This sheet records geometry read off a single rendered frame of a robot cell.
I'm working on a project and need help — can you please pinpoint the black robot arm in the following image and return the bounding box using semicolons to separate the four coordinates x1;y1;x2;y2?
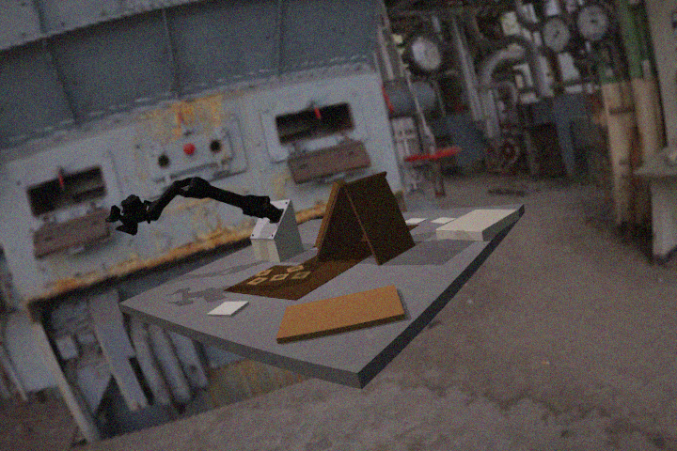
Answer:
121;177;284;223

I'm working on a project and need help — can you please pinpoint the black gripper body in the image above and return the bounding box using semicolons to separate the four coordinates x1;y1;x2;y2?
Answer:
110;205;138;236

